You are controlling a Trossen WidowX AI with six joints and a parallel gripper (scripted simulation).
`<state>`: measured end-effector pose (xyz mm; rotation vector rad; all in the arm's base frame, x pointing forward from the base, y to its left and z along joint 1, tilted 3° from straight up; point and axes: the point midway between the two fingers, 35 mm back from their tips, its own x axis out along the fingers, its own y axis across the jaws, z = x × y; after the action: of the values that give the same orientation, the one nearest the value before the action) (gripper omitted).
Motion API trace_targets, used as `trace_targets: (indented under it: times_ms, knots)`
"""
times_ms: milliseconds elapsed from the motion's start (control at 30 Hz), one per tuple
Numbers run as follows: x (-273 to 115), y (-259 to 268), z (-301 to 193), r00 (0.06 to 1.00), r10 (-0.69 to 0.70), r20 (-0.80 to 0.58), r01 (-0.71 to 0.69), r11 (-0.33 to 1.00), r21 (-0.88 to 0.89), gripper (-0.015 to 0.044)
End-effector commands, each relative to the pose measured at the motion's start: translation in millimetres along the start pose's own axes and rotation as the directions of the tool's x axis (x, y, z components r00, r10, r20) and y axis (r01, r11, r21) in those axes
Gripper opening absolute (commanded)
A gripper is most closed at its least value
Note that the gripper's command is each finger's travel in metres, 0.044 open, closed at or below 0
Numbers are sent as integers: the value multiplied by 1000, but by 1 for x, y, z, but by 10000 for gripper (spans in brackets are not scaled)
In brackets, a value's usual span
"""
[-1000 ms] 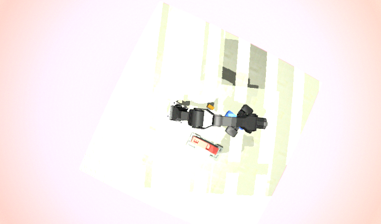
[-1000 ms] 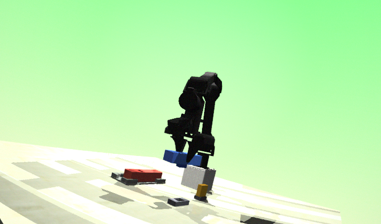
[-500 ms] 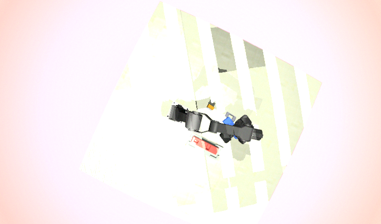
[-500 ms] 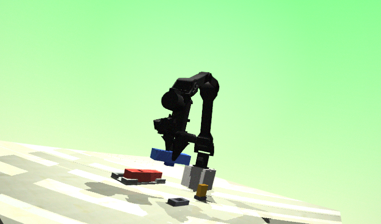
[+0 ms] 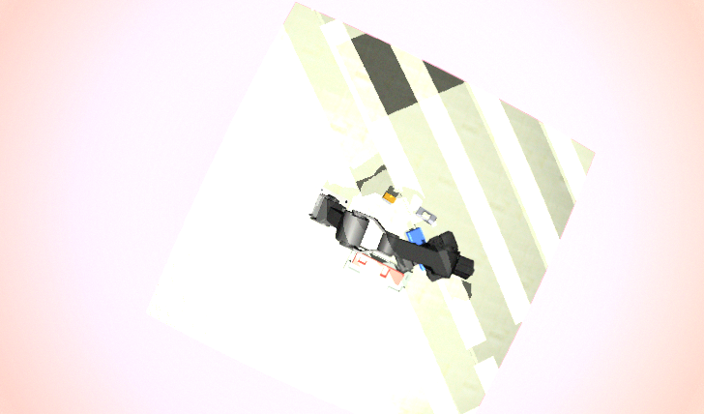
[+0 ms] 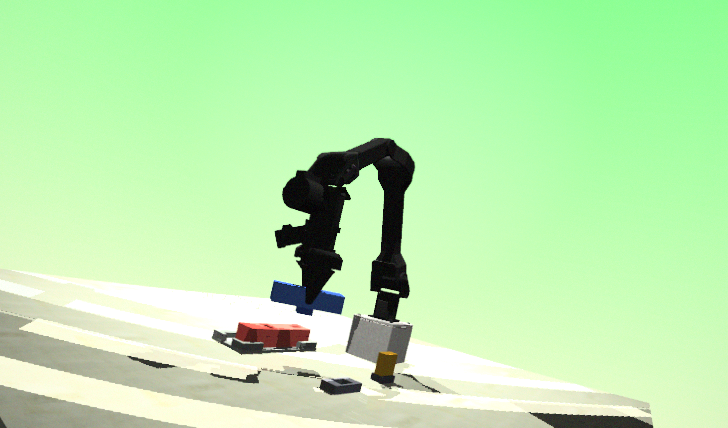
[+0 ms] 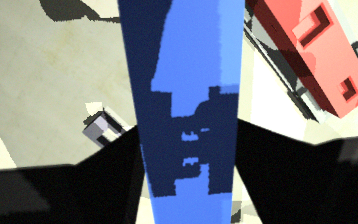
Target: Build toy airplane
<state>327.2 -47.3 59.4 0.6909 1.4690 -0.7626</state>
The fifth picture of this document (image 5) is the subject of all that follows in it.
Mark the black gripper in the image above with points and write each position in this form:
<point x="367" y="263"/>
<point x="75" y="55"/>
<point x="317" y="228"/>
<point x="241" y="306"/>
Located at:
<point x="446" y="238"/>

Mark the blue bar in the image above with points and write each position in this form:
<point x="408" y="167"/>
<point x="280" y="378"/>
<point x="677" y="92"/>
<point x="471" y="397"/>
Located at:
<point x="416" y="236"/>

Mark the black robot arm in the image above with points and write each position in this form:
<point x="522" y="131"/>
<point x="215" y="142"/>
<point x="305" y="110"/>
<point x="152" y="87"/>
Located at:
<point x="439" y="262"/>

